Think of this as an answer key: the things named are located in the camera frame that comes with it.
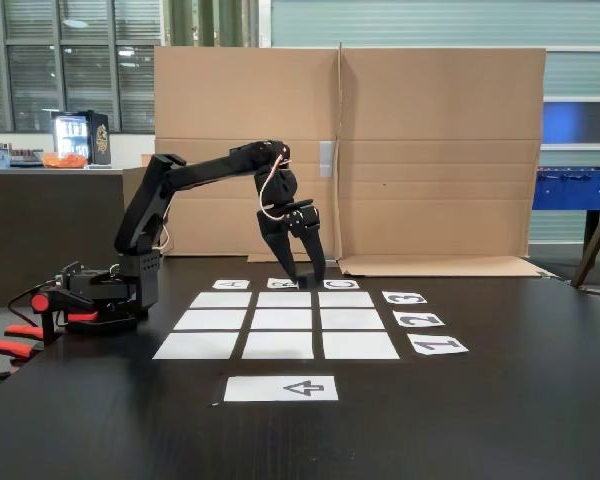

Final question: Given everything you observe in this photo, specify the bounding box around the white blank paper sheet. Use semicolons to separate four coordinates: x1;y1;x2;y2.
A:
241;331;315;360
322;331;400;360
318;291;376;308
251;309;313;331
256;291;312;308
189;291;253;309
173;309;248;331
320;309;385;330
152;332;240;360

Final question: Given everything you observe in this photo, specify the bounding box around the grey tape strip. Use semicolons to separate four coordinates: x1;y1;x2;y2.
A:
319;140;337;178

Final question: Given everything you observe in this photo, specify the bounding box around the paper sheet number 3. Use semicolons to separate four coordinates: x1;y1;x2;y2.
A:
381;291;429;305

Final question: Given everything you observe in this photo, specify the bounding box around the brown cardboard panel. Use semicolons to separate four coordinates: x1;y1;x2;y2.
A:
153;46;342;264
335;42;556;278

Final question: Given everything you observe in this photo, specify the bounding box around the paper sheet number 2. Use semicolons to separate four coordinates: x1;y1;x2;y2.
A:
392;311;446;329

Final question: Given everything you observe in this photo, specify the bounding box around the white arrow paper sheet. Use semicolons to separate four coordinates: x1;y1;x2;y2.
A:
223;375;340;402

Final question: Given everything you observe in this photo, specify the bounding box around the paper sheet number 1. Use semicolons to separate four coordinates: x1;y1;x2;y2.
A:
407;335;470;356

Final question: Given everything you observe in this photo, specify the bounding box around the small brown cardboard piece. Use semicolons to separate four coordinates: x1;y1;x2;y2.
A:
122;153;157;221

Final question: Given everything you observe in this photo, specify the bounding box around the black mini fridge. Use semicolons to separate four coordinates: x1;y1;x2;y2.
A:
51;110;112;166

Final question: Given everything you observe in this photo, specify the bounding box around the bowl of orange snacks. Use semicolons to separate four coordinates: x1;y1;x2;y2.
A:
40;152;90;170

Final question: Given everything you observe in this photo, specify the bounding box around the black clamp red button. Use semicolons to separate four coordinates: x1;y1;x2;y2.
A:
29;286;101;347

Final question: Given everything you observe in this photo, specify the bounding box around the dark counter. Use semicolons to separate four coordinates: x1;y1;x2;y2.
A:
0;167;126;309

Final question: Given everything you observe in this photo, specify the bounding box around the blue foosball table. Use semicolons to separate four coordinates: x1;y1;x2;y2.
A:
532;166;600;246

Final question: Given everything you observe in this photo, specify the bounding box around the brown wooden leg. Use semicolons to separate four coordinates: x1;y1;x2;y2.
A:
569;187;600;289

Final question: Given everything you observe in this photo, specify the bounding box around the black power cable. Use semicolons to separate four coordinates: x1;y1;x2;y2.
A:
7;282;56;321

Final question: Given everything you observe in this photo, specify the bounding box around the red handled clamp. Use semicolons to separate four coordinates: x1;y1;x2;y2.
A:
0;323;45;385

